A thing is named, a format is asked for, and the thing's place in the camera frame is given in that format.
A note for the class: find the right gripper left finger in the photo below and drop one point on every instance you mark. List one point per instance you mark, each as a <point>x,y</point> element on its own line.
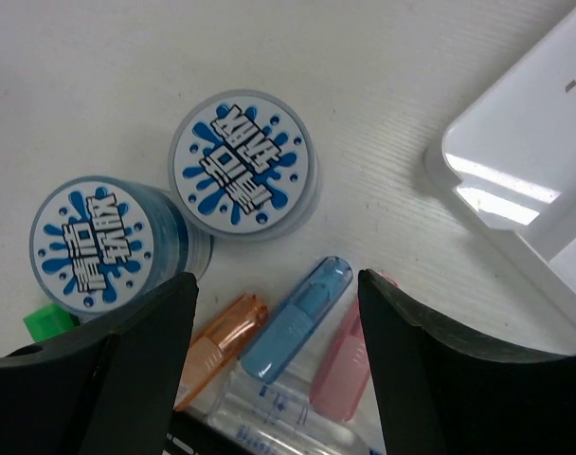
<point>105,387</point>

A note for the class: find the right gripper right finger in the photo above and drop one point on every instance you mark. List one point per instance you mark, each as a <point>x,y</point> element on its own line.
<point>443,387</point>

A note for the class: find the pink highlighter marker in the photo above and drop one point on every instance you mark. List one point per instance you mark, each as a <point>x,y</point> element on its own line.
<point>189,434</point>

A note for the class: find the green highlighter marker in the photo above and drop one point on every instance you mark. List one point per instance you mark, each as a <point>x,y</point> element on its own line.
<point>49,321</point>

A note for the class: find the pink capped small tube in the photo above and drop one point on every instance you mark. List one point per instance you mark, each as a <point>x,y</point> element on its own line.
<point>344,372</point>

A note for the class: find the orange capped small tube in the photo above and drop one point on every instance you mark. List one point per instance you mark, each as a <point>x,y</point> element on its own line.
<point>213,348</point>

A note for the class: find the blue capped small tube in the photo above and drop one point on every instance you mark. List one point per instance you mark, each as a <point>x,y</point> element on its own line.
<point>295,319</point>

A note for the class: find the white organizer tray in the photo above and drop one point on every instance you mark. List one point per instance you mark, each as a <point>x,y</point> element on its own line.
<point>509,163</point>

